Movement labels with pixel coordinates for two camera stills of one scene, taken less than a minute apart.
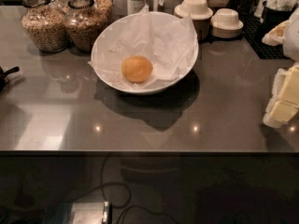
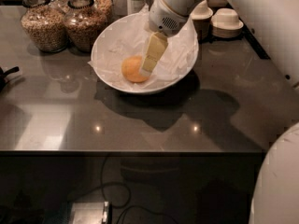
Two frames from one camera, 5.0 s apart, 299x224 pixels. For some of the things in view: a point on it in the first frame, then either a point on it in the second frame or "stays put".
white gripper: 292,37 -> 163,17
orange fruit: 136,68 stays put
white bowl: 168,41 stays put
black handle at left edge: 3,81 stays put
